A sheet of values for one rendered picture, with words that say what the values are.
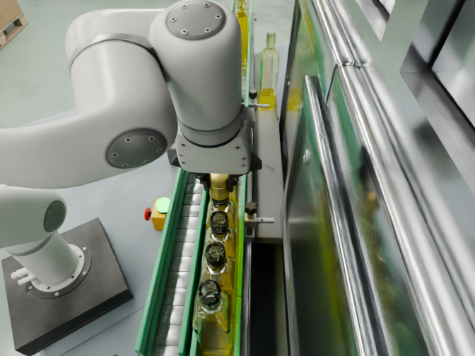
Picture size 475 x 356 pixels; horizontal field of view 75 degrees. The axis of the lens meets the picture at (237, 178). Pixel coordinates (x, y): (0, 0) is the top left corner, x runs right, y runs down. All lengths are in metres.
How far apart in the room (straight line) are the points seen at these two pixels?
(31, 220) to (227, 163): 0.35
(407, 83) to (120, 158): 0.21
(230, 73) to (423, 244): 0.19
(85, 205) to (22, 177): 0.85
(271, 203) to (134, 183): 0.50
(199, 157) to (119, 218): 0.66
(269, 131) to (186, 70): 0.80
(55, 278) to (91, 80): 0.68
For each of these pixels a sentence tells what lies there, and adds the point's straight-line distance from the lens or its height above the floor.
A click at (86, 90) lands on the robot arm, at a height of 1.42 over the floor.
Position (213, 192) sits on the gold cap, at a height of 1.15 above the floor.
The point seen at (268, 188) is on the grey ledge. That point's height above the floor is 0.88.
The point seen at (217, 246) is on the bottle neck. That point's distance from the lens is 0.47.
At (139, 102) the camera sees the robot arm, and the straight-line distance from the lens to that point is 0.23.
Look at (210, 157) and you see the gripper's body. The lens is 0.40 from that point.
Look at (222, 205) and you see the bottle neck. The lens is 0.54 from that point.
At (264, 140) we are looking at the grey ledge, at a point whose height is 0.88.
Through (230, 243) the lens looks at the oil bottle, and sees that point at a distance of 0.52.
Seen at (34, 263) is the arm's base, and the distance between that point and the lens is 0.81.
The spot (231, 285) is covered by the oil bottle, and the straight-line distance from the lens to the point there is 0.51.
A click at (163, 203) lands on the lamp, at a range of 0.89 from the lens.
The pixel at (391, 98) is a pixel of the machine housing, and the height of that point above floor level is 1.41.
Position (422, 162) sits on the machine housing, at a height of 1.41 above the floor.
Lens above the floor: 1.54
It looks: 48 degrees down
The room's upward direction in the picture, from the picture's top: straight up
